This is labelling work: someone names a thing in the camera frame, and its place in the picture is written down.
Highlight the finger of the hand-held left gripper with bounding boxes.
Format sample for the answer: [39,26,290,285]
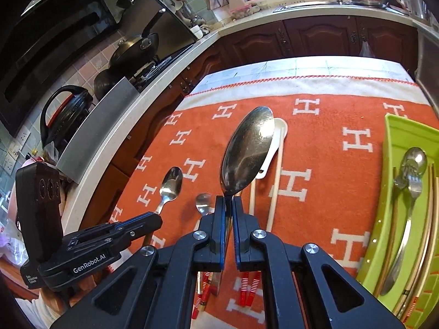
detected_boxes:
[120,225,162,251]
[115,212,162,239]

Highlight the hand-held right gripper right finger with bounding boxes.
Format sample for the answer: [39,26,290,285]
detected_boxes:
[231,195,405,329]

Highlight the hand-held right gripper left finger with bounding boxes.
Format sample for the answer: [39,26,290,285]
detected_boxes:
[51,195,230,329]

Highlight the small metal spoon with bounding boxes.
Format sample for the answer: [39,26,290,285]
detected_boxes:
[155,167,183,216]

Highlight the large metal spoon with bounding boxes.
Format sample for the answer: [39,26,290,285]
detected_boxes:
[219,106,275,198]

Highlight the green plastic tray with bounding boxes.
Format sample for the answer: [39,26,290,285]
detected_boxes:
[355,113,439,319]

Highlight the person's left hand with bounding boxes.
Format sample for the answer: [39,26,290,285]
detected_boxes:
[65,274,101,308]

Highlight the white ceramic spoon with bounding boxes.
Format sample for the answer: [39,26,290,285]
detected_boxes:
[255,118,288,179]

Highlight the black pressure cooker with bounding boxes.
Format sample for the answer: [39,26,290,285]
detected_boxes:
[39,85,94,145]

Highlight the steel panel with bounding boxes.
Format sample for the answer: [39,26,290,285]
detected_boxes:
[56,77,140,185]

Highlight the orange printed blanket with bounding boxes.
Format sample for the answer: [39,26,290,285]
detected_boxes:
[110,75,439,329]

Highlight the white kitchen countertop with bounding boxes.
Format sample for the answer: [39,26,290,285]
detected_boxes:
[62,0,429,237]

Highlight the dark pan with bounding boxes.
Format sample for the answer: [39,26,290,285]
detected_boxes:
[92,70,119,101]

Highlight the brown wooden chopstick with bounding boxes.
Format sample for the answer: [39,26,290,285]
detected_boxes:
[374,168,400,297]

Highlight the gas stove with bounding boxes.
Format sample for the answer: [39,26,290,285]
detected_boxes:
[132,56,179,91]

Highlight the black range hood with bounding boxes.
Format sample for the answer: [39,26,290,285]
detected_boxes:
[0,0,121,138]

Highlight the black wok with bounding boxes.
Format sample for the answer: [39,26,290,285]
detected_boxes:
[109,7,167,73]

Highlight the pale patterned tablecloth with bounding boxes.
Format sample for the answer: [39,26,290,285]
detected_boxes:
[188,56,417,94]

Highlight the steel splash guard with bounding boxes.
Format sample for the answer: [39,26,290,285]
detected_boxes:
[117,0,197,66]

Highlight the brown wooden cabinets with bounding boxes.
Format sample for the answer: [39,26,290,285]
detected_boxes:
[79,15,420,227]

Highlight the clear plastic bag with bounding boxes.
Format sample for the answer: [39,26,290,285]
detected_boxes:
[358,39,377,59]

